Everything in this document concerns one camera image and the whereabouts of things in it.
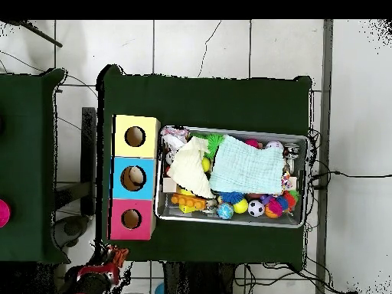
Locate wooden box with three holes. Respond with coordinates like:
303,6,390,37
109,113,162,242

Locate shallow clear mesh bin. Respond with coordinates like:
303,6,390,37
155,125,309,229

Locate grey stand base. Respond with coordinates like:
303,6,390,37
54,182,93,249

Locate pink round object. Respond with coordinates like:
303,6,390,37
0,198,11,229

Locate orange toy building blocks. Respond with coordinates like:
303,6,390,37
170,192,207,213

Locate black upright panel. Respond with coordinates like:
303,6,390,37
79,106,98,216

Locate green covered side table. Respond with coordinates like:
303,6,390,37
0,68,67,266

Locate cream yellow muslin cloth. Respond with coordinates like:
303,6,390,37
168,136,215,200

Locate blue globe ball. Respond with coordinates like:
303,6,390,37
217,202,235,221

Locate colourful printed packet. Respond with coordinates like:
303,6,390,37
160,126,191,154

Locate black and white soccer ball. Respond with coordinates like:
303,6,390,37
247,200,266,218

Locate green spiky ball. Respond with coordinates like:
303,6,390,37
206,132,227,159

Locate mint green muslin cloth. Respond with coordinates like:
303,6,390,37
209,134,286,196

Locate pink spiky ball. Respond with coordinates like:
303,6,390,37
267,198,285,217

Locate dark green table cloth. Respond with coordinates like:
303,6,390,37
96,64,313,267

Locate white baseball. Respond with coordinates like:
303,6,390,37
265,140,285,152

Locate black rod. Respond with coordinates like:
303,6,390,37
0,20,64,48

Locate black cable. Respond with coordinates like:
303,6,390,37
309,170,392,186

